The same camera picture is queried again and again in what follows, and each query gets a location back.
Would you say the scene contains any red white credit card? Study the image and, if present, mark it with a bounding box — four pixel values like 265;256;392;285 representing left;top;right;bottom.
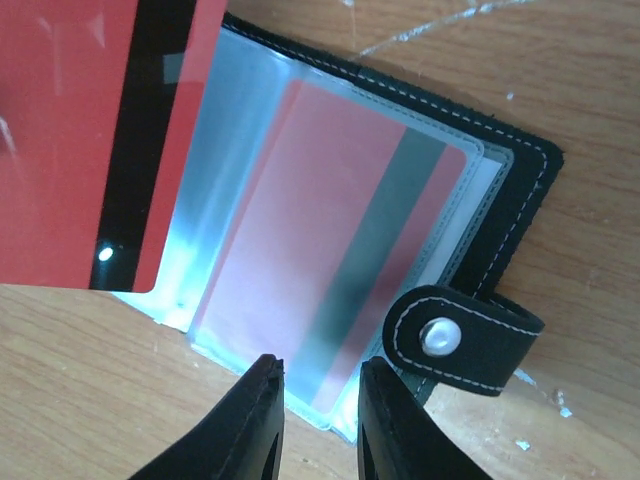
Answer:
193;80;483;415

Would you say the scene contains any black leather card holder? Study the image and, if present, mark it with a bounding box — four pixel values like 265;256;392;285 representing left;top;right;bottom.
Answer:
120;15;563;442

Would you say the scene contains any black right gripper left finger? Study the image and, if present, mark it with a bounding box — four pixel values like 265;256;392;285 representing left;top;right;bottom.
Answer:
132;354;285;479

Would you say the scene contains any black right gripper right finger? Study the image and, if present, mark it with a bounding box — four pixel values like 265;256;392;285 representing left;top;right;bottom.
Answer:
357;360;490;480

